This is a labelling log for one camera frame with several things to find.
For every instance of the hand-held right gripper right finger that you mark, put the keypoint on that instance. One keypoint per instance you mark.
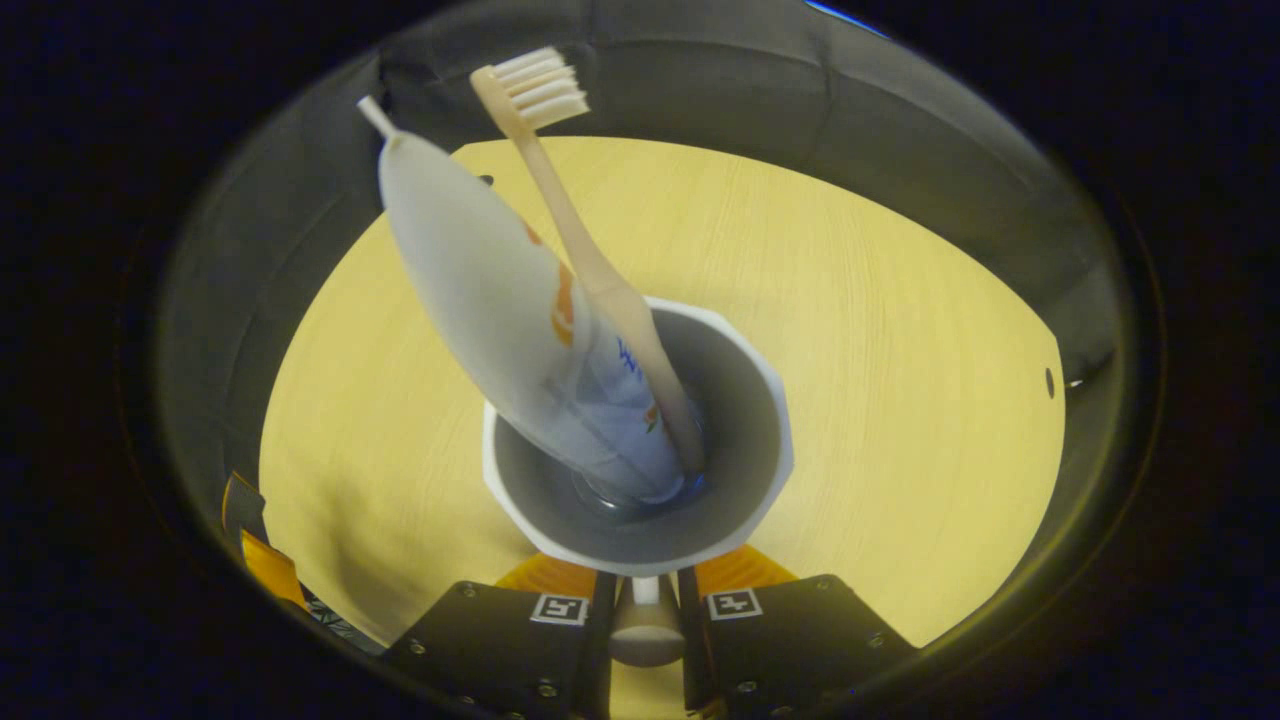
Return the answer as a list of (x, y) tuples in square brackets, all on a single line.
[(692, 640)]

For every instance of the beige toothbrush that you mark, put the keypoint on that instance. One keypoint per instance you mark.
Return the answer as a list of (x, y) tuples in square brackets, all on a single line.
[(575, 230)]

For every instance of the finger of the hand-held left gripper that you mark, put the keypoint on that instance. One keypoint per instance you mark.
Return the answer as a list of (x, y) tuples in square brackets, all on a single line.
[(262, 555)]

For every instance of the white toothpaste tube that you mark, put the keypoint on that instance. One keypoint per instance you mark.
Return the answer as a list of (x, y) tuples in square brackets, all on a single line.
[(470, 280)]

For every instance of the light wooden desktop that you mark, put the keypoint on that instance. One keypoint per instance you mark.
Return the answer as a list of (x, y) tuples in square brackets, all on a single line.
[(900, 400)]

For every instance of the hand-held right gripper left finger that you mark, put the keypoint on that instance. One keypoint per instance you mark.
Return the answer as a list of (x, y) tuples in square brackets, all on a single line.
[(600, 640)]

